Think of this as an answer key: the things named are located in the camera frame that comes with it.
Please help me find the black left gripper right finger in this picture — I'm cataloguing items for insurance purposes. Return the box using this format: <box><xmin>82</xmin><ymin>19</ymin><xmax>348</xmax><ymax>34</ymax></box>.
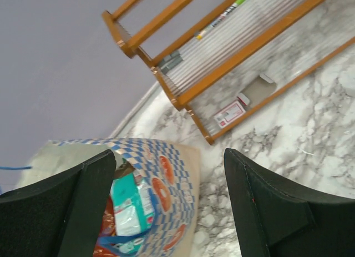
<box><xmin>224</xmin><ymin>148</ymin><xmax>354</xmax><ymax>256</ymax></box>

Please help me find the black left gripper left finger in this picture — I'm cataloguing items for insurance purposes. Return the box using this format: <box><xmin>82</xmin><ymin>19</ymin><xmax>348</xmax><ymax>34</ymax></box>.
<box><xmin>1</xmin><ymin>150</ymin><xmax>116</xmax><ymax>257</ymax></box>

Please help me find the teal snack bag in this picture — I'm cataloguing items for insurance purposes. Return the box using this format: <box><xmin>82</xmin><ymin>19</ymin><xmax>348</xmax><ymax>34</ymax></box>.
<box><xmin>110</xmin><ymin>173</ymin><xmax>155</xmax><ymax>255</ymax></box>

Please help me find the checkered paper bag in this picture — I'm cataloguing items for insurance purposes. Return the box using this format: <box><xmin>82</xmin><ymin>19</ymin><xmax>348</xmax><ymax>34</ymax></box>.
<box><xmin>1</xmin><ymin>138</ymin><xmax>200</xmax><ymax>256</ymax></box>

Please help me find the brown sea salt snack bag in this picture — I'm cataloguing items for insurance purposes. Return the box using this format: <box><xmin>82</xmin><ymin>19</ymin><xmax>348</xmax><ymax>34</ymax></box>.
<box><xmin>114</xmin><ymin>160</ymin><xmax>135</xmax><ymax>179</ymax></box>

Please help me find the small red white card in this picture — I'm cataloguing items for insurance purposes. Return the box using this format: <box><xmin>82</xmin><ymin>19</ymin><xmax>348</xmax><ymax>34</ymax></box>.
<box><xmin>214</xmin><ymin>100</ymin><xmax>246</xmax><ymax>129</ymax></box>

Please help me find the wooden shelf rack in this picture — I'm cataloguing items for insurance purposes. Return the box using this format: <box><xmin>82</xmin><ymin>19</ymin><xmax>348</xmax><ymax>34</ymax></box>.
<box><xmin>102</xmin><ymin>0</ymin><xmax>354</xmax><ymax>144</ymax></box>

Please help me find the green marker pen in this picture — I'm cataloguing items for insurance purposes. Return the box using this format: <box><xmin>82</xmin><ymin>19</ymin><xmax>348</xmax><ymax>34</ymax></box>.
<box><xmin>195</xmin><ymin>0</ymin><xmax>245</xmax><ymax>40</ymax></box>

